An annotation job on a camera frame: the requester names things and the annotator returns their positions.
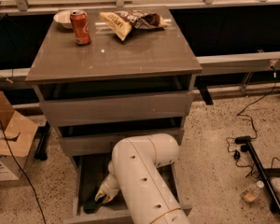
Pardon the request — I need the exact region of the orange soda can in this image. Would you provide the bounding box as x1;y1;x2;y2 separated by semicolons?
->
70;10;91;45

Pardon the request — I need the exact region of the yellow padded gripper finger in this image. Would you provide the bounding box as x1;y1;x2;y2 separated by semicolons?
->
94;190;114;204

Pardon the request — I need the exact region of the black cable on floor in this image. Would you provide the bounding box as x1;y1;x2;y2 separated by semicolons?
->
225;65;280;179

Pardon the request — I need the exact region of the green yellow sponge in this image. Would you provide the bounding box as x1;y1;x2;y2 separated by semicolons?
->
83;197;103;214

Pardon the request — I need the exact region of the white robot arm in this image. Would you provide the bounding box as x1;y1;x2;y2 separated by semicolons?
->
95;133;189;224

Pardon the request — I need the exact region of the black table leg left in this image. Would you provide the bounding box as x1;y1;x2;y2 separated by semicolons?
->
35;122;50;161

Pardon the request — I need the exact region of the white bowl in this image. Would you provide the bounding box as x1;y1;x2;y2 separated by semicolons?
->
53;10;72;29

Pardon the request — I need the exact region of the cardboard box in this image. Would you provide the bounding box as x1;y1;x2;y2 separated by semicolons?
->
0;91;38;181

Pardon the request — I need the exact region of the black cable on left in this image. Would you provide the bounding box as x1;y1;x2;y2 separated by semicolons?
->
0;103;48;224

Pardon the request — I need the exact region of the clear plastic bottle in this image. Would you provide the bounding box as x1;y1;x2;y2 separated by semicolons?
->
242;180;264;203

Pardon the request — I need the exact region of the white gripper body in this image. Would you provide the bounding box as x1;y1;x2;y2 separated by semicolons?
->
99;174;119;199

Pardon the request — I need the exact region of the grey drawer cabinet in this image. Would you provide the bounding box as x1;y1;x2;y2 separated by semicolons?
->
24;6;203;161

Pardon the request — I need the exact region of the grey open bottom drawer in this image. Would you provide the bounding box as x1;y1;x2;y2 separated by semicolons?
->
63;147;193;224

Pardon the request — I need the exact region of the grey top drawer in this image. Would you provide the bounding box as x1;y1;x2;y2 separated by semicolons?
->
40;92;192;127

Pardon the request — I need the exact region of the grey middle drawer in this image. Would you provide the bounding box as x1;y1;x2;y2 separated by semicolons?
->
59;128;185;156

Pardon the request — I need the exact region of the black metal stand leg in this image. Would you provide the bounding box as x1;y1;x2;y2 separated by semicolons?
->
235;136;280;215

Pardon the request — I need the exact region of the chip bag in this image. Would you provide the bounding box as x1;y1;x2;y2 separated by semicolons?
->
99;10;167;41

